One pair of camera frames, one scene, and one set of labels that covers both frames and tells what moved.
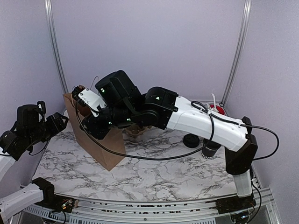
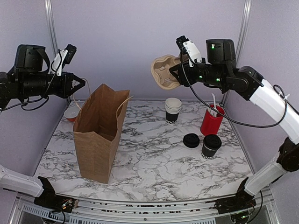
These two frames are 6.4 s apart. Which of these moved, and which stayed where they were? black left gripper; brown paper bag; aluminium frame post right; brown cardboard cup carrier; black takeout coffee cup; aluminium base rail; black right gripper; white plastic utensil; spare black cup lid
Moved: black right gripper; brown paper bag; brown cardboard cup carrier; black left gripper
Stayed: aluminium base rail; spare black cup lid; white plastic utensil; black takeout coffee cup; aluminium frame post right
